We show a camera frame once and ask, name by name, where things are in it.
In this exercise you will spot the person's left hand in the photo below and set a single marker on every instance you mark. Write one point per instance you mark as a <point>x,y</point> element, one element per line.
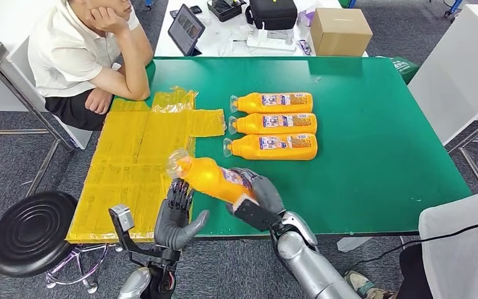
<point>99,101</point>

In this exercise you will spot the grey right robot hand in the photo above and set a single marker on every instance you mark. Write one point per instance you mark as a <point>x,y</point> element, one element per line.
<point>268,192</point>

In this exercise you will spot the person's right hand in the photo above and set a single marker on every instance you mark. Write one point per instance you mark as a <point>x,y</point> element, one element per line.
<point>109,20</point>

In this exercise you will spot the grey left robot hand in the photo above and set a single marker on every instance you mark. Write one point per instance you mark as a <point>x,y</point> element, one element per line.
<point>171,231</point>

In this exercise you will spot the orange detergent bottle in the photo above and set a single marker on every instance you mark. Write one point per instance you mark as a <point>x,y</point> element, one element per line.
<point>272,150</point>
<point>206,177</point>
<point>272,125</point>
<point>272,104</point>

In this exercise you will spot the person's right forearm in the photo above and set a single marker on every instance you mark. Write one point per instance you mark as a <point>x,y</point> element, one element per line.
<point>134,62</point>

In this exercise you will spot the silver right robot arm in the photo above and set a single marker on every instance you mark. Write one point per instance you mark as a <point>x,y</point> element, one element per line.
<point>305,264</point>

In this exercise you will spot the person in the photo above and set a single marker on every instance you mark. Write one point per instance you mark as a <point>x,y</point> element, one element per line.
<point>63,53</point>
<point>461,247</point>

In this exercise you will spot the yellow taped cardboard mat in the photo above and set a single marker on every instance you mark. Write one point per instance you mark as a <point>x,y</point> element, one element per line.
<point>127,165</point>

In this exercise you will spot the black tablet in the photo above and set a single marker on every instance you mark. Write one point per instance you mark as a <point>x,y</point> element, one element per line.
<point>186,29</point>

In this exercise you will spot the small black device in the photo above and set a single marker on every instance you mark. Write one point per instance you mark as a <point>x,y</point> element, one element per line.
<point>196,9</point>

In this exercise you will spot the white table foot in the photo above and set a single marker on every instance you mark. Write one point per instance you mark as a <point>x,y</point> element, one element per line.
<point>352,244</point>

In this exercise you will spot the white desk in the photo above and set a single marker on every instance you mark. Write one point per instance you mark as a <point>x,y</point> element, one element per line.
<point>216,47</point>

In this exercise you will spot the black plastic tray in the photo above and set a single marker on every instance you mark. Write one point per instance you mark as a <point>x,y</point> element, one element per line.
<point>224,10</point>

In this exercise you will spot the black round stool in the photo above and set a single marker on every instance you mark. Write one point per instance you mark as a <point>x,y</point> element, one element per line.
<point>30,233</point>

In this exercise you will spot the white power strip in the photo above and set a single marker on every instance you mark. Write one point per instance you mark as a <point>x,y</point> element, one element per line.
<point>270,43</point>

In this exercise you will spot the small printed packet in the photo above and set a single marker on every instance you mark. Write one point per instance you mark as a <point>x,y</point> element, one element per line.
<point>305,47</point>

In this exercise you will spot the black zipped case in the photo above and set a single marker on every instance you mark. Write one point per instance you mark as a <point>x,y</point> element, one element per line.
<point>272,14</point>

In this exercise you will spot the brown cardboard box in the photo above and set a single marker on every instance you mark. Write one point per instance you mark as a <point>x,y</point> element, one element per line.
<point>340,35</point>

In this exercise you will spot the purple packet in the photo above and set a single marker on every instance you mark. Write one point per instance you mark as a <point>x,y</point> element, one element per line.
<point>306,17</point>

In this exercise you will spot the green bag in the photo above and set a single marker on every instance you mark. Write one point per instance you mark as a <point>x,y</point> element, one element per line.
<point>406,68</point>

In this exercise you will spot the white side table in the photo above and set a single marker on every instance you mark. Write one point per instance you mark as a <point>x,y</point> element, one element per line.
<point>461,70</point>

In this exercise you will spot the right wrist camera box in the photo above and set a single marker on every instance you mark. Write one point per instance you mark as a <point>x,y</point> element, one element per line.
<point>255,214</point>

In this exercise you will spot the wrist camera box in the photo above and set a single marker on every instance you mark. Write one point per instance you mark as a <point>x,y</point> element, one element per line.
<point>255,214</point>
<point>121,214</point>

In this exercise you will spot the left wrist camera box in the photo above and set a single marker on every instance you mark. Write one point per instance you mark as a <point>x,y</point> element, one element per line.
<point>121,214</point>

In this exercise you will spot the blue wheeled frame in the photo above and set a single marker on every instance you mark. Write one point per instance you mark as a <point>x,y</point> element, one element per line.
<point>455,6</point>

